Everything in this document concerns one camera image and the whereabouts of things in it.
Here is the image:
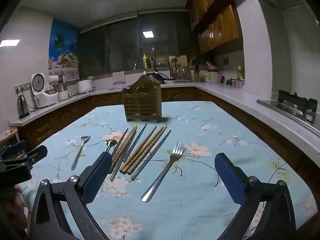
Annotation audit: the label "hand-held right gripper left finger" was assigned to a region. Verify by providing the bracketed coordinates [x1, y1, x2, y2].
[28, 151, 112, 240]

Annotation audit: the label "wall poster with palm trees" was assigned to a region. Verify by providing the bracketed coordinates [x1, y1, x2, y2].
[48, 20, 80, 77]

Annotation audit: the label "steel gas stove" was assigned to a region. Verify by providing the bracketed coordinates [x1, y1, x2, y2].
[256, 89, 320, 130]

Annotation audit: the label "dish rack with utensils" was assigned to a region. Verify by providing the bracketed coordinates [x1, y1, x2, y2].
[170, 60, 193, 82]

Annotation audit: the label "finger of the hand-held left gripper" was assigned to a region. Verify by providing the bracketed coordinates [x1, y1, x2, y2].
[15, 145, 48, 167]
[0, 140, 27, 160]

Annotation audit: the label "metal spoon with pointed bowl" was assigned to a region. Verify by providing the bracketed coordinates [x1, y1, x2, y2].
[71, 135, 91, 171]

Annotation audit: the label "black wok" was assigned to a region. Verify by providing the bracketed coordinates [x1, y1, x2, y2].
[145, 71, 170, 84]

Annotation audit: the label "dark window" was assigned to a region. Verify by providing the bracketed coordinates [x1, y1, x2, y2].
[79, 12, 191, 77]

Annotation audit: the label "small white cooker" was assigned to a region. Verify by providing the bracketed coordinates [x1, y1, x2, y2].
[57, 90, 71, 102]

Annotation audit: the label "wooden wall cabinets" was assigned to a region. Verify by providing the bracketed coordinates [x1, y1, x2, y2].
[185, 0, 244, 54]

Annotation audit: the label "wooden utensil holder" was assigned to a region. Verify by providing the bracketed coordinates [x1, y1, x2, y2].
[122, 74, 163, 122]

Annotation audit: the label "white ceramic cooker pot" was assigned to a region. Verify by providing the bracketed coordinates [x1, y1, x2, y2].
[77, 79, 95, 94]

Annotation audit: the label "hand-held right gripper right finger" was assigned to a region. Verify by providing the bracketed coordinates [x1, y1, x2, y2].
[214, 152, 297, 240]

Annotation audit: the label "wooden cutting boards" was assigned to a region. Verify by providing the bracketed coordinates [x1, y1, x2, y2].
[169, 54, 188, 67]

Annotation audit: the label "person's left forearm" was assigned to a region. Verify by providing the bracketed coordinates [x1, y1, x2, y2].
[0, 184, 28, 240]

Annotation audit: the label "steel electric kettle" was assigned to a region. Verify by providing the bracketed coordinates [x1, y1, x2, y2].
[16, 94, 30, 120]

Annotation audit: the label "wooden chopstick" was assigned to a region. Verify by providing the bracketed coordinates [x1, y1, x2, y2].
[111, 126, 136, 165]
[119, 126, 158, 172]
[124, 126, 165, 174]
[114, 126, 138, 166]
[127, 125, 168, 175]

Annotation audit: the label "wall socket strip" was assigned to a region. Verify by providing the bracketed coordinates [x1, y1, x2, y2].
[14, 82, 32, 94]

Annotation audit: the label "white jug with pink lid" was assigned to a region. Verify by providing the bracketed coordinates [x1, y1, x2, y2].
[204, 62, 223, 84]

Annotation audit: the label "white rice cooker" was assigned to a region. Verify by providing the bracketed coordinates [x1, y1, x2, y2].
[31, 73, 58, 109]

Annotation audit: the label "pink cloth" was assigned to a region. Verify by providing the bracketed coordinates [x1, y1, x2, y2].
[112, 72, 125, 90]

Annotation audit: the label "blue floral tablecloth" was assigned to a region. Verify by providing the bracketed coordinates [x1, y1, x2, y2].
[19, 101, 318, 240]

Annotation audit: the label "metal spoon with round bowl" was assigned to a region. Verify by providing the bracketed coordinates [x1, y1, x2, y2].
[105, 140, 118, 153]

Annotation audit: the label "metal chopstick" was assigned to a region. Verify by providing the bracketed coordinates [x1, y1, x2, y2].
[130, 129, 172, 181]
[109, 123, 148, 182]
[110, 128, 129, 159]

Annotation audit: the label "metal fork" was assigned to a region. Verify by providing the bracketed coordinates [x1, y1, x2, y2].
[141, 139, 186, 203]

